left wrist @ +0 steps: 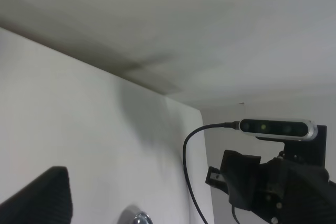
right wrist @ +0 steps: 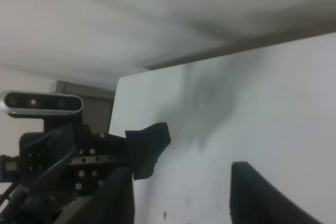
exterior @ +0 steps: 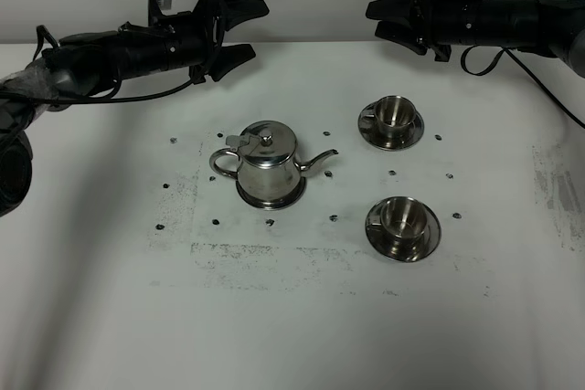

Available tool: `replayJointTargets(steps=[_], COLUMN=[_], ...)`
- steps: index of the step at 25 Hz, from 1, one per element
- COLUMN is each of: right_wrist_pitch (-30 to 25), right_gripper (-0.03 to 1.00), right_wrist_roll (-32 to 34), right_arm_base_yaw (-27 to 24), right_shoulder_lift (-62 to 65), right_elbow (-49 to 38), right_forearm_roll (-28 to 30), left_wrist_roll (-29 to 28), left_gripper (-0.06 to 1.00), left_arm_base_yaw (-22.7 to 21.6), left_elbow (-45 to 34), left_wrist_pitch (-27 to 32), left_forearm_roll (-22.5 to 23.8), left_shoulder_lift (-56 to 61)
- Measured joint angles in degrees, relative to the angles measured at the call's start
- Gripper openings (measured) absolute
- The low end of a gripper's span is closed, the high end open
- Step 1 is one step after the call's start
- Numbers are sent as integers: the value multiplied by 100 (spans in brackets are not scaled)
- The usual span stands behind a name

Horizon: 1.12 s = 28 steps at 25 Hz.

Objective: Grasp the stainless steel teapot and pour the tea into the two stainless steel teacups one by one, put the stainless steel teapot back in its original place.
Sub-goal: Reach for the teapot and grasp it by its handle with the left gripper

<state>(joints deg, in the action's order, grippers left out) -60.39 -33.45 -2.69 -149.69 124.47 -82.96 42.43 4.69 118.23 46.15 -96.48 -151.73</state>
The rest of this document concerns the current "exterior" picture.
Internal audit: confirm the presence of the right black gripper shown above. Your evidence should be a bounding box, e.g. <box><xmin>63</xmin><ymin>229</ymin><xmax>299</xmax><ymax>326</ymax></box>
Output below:
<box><xmin>366</xmin><ymin>0</ymin><xmax>477</xmax><ymax>62</ymax></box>

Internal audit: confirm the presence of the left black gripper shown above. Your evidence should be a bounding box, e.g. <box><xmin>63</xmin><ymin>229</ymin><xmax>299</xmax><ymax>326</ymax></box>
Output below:
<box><xmin>119</xmin><ymin>0</ymin><xmax>270</xmax><ymax>82</ymax></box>

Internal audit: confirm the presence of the stainless steel teapot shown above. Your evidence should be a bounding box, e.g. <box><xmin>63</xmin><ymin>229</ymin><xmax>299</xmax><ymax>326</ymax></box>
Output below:
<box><xmin>209</xmin><ymin>121</ymin><xmax>338</xmax><ymax>201</ymax></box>

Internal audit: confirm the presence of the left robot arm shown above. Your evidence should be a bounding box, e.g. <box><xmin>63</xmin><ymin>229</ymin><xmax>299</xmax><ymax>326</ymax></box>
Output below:
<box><xmin>1</xmin><ymin>0</ymin><xmax>269</xmax><ymax>215</ymax></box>

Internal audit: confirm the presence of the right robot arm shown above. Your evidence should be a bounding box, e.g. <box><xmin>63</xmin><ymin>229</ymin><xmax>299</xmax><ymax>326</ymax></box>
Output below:
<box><xmin>366</xmin><ymin>0</ymin><xmax>584</xmax><ymax>76</ymax></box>

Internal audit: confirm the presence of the far stainless steel teacup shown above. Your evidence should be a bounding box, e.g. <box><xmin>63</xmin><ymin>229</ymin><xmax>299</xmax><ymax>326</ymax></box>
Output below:
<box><xmin>359</xmin><ymin>95</ymin><xmax>417</xmax><ymax>137</ymax></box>

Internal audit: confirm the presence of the stainless steel teacup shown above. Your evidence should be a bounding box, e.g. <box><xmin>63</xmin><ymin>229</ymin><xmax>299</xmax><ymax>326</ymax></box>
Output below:
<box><xmin>366</xmin><ymin>196</ymin><xmax>430</xmax><ymax>241</ymax></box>
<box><xmin>359</xmin><ymin>95</ymin><xmax>417</xmax><ymax>137</ymax></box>

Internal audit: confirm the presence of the steel teapot saucer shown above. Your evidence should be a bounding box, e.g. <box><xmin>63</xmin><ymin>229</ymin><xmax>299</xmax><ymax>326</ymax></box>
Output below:
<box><xmin>236</xmin><ymin>178</ymin><xmax>306</xmax><ymax>210</ymax></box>

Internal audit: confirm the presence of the near stainless steel teacup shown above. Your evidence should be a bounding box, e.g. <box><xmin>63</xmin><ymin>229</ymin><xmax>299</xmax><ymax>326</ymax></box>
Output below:
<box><xmin>366</xmin><ymin>196</ymin><xmax>430</xmax><ymax>241</ymax></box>

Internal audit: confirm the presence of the far steel saucer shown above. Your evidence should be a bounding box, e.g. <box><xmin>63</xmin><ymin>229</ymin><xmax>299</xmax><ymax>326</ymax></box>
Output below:
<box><xmin>357</xmin><ymin>103</ymin><xmax>424</xmax><ymax>151</ymax></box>

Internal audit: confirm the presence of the near steel saucer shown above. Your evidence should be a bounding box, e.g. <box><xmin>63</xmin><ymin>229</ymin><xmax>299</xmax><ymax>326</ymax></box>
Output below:
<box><xmin>365</xmin><ymin>203</ymin><xmax>441</xmax><ymax>263</ymax></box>

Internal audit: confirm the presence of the black camera cable right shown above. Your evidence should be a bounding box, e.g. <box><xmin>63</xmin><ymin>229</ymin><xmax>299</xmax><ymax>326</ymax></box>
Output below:
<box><xmin>461</xmin><ymin>0</ymin><xmax>585</xmax><ymax>128</ymax></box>

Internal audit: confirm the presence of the black camera cable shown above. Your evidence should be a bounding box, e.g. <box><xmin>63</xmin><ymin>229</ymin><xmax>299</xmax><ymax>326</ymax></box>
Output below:
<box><xmin>461</xmin><ymin>0</ymin><xmax>585</xmax><ymax>128</ymax></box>
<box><xmin>35</xmin><ymin>0</ymin><xmax>225</xmax><ymax>103</ymax></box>

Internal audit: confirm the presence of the black camera cable left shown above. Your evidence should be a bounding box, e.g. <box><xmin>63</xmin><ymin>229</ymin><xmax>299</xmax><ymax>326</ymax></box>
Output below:
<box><xmin>35</xmin><ymin>0</ymin><xmax>225</xmax><ymax>103</ymax></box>

